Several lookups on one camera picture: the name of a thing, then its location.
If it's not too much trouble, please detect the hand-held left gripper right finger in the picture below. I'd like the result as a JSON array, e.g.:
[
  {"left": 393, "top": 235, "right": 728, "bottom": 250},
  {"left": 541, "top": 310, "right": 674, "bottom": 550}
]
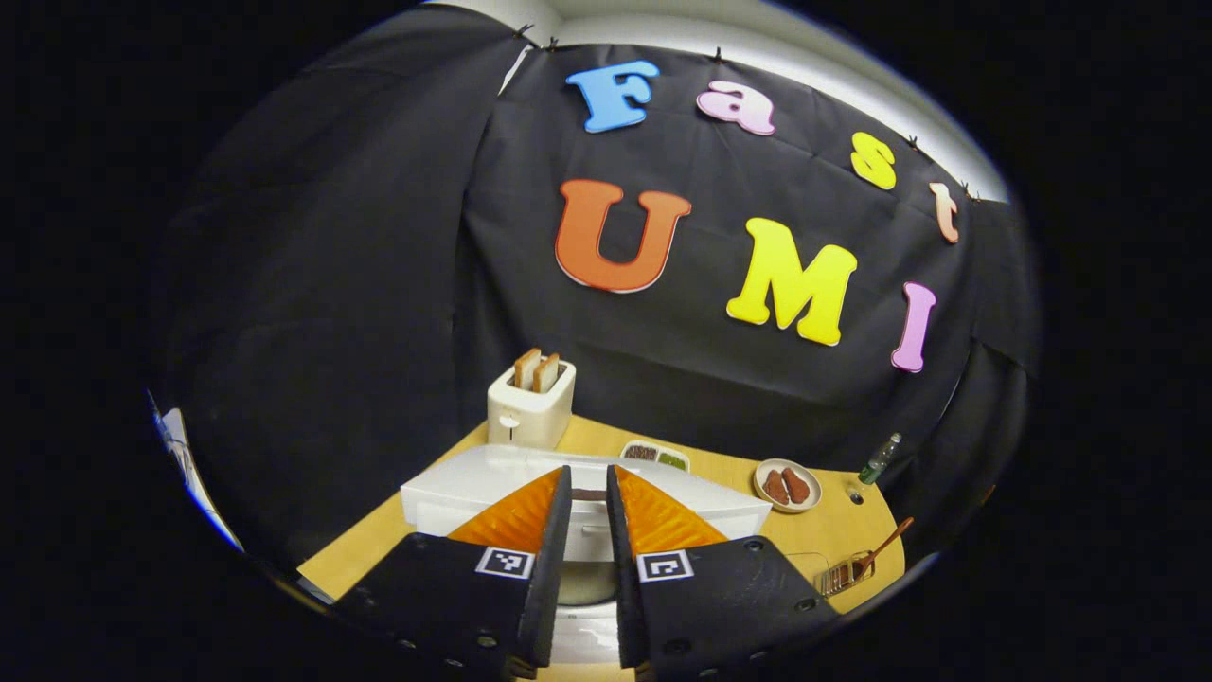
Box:
[{"left": 606, "top": 464, "right": 842, "bottom": 682}]

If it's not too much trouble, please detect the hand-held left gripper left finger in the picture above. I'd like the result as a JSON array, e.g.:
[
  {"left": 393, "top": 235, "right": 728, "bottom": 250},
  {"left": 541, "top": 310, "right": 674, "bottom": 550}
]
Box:
[{"left": 333, "top": 464, "right": 574, "bottom": 681}]

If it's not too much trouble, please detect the white rice cooker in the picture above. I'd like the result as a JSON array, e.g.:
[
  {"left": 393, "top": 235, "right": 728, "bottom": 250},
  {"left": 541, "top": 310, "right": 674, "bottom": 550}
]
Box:
[{"left": 400, "top": 443, "right": 774, "bottom": 666}]

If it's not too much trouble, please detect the metal wire chopstick holder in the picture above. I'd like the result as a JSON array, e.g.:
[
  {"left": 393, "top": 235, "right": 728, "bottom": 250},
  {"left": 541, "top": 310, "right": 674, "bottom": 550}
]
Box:
[{"left": 816, "top": 551, "right": 876, "bottom": 598}]

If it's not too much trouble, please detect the white divided grain dish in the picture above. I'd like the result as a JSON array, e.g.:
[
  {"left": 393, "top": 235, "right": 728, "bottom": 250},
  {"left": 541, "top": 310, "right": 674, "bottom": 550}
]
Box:
[{"left": 620, "top": 440, "right": 691, "bottom": 473}]

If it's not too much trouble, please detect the white toaster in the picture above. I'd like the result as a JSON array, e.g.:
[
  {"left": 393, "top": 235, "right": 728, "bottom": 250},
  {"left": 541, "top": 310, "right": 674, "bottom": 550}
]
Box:
[{"left": 487, "top": 358, "right": 578, "bottom": 450}]

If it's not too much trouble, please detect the white round plate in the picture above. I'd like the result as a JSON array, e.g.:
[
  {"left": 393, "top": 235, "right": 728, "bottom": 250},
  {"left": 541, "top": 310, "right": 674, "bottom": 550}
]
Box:
[{"left": 754, "top": 458, "right": 823, "bottom": 514}]

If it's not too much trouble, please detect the clear plastic water bottle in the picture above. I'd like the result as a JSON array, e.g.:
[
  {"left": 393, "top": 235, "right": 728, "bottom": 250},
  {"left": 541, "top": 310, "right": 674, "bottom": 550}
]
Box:
[{"left": 858, "top": 433, "right": 903, "bottom": 486}]

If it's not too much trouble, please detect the black backdrop cloth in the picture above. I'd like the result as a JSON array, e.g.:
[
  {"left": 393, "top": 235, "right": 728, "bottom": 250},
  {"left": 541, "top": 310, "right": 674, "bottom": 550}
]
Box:
[{"left": 151, "top": 5, "right": 1043, "bottom": 569}]

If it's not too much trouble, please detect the white side table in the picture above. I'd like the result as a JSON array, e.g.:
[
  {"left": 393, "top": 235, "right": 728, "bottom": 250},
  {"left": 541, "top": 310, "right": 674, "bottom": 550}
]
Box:
[{"left": 151, "top": 405, "right": 245, "bottom": 552}]

